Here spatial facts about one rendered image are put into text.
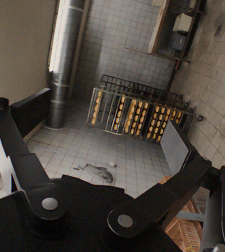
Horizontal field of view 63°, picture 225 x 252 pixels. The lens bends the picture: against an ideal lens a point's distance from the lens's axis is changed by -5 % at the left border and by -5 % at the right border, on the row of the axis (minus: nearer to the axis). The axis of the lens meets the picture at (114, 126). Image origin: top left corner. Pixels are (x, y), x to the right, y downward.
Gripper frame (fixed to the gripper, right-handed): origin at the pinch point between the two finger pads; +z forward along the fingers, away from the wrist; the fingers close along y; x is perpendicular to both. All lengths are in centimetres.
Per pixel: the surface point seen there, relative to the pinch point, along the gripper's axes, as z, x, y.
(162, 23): 415, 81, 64
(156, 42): 415, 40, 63
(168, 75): 501, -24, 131
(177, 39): 431, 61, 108
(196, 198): 118, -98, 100
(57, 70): 291, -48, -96
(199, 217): 88, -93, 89
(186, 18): 431, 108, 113
